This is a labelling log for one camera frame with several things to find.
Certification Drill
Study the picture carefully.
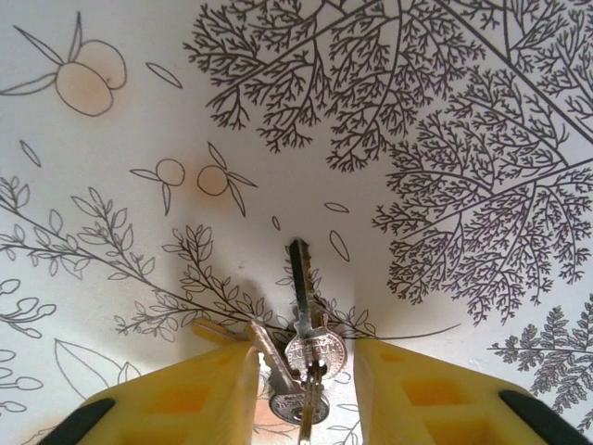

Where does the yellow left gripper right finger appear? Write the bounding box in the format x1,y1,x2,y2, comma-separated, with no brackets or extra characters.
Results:
354,337,593,445

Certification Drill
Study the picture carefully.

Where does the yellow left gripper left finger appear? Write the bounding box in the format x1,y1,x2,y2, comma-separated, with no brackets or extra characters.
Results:
34,318,260,445

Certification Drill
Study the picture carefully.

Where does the silver key oval head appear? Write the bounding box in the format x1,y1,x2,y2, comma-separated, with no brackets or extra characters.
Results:
244,321,331,426

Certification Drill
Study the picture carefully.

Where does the silver key round head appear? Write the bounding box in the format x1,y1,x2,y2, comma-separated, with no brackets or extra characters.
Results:
283,238,348,379

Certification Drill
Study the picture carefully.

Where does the floral printed table cover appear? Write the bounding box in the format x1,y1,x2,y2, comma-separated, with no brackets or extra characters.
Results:
0,0,593,445

